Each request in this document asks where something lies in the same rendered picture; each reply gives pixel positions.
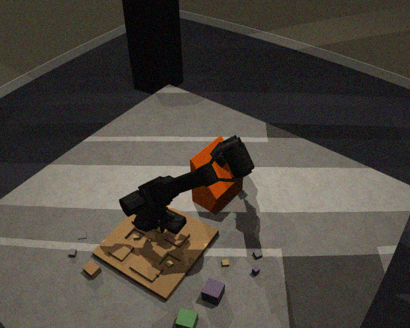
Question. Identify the green cube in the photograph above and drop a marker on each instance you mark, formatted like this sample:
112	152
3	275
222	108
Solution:
187	319

